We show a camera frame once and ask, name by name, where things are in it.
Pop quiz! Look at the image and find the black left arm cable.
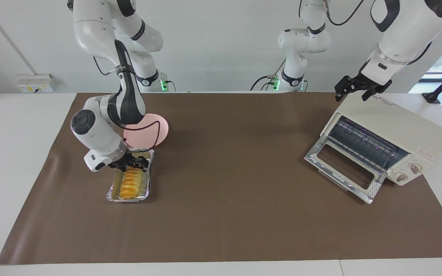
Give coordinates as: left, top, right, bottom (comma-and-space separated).
298, 0, 367, 29

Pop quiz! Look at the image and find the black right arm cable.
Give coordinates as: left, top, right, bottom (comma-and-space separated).
92, 56, 115, 76

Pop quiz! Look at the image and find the sliced yellow bread loaf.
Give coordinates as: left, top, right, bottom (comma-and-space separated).
119, 166, 143, 200

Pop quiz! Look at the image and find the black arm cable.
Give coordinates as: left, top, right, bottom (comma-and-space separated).
92, 56, 115, 76
298, 0, 367, 29

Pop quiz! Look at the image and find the cream toaster oven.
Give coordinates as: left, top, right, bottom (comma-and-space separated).
320, 94, 442, 187

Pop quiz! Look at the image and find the wire oven rack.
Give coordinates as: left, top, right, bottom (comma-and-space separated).
328, 117, 400, 172

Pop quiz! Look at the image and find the white wall socket box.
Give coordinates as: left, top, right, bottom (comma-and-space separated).
17, 74, 57, 93

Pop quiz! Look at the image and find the brown table mat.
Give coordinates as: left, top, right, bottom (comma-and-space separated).
0, 92, 442, 265

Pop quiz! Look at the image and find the aluminium foil tray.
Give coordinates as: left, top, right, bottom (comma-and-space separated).
106, 149, 155, 203

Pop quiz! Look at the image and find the glass oven door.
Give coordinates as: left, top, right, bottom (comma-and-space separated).
304, 138, 387, 204

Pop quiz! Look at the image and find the pink round plate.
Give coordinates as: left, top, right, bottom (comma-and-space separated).
124, 113, 169, 148

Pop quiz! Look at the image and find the black left base cable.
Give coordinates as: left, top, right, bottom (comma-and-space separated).
250, 59, 287, 91

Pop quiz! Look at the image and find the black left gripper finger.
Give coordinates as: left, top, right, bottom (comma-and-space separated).
335, 76, 354, 102
362, 80, 392, 101

